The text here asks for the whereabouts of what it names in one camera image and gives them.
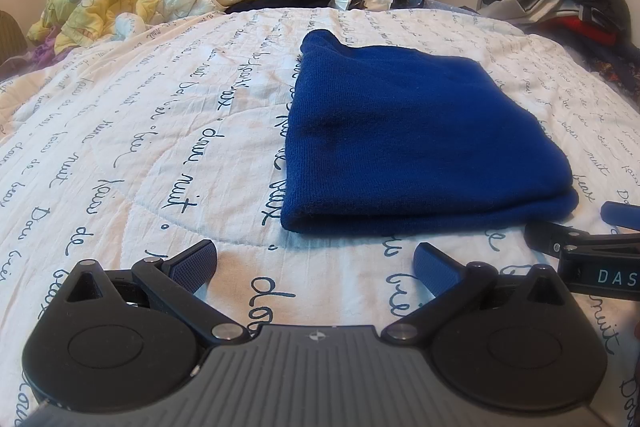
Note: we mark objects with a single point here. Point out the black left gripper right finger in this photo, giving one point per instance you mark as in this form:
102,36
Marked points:
513,343

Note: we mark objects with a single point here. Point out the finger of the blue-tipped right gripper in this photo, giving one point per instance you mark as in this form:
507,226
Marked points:
621,215

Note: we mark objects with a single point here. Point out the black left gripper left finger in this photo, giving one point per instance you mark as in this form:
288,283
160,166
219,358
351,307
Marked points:
117,340

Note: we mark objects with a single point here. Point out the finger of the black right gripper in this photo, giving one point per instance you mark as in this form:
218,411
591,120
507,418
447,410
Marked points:
549,238

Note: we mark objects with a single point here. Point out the blue knit garment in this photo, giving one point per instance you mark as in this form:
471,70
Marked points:
384,140

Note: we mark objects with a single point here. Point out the dark clothes pile on right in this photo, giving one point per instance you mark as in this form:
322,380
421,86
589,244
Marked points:
598,31

